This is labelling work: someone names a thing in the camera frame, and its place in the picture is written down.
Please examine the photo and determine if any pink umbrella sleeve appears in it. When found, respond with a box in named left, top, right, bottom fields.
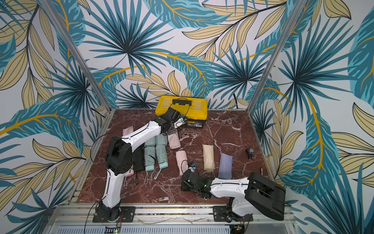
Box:
left=168, top=132, right=181, bottom=149
left=122, top=126, right=134, bottom=136

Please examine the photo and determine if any pink sleeved umbrella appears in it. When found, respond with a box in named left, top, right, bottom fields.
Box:
left=176, top=150, right=188, bottom=176

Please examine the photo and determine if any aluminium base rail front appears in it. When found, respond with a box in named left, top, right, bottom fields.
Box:
left=44, top=204, right=301, bottom=234

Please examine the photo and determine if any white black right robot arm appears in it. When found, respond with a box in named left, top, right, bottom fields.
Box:
left=182, top=169, right=286, bottom=221

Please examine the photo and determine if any lavender sleeved umbrella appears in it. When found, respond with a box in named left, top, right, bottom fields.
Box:
left=218, top=152, right=233, bottom=179

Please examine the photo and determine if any small black electrical part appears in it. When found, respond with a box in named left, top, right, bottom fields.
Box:
left=245, top=148, right=254, bottom=160

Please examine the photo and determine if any aluminium frame rail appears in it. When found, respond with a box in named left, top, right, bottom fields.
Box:
left=247, top=1, right=306, bottom=114
left=40, top=0, right=112, bottom=112

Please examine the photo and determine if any mint sleeved umbrella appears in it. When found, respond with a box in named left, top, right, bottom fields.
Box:
left=156, top=145, right=168, bottom=169
left=144, top=146, right=156, bottom=172

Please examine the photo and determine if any black sleeved umbrella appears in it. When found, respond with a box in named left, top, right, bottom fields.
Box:
left=132, top=146, right=145, bottom=173

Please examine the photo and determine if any aluminium frame rail right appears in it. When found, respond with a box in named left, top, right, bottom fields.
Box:
left=247, top=1, right=306, bottom=114

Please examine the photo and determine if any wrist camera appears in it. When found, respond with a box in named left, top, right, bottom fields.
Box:
left=174, top=117, right=188, bottom=128
left=186, top=163, right=196, bottom=174

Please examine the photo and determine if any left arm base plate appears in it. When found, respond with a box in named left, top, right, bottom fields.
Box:
left=93, top=206, right=135, bottom=223

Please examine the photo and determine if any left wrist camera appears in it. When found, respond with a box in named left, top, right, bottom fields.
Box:
left=174, top=117, right=188, bottom=128

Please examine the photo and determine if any aluminium frame rail left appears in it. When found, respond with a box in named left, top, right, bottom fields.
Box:
left=40, top=0, right=112, bottom=112

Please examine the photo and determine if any yellow black toolbox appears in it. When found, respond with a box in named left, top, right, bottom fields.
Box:
left=155, top=95, right=208, bottom=128

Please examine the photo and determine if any beige sleeved umbrella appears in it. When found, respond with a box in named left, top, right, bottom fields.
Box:
left=203, top=144, right=215, bottom=171

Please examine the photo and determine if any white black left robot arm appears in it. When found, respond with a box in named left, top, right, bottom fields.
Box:
left=96, top=107, right=185, bottom=222

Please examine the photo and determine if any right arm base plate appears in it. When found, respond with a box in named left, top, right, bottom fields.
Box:
left=212, top=205, right=253, bottom=223

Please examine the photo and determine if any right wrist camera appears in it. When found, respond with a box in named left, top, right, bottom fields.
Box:
left=186, top=163, right=196, bottom=174

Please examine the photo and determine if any mint umbrella sleeve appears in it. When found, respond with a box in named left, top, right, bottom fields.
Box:
left=156, top=134, right=168, bottom=146
left=144, top=136, right=156, bottom=147

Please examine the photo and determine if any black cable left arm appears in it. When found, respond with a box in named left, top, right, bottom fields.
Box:
left=89, top=133, right=112, bottom=164

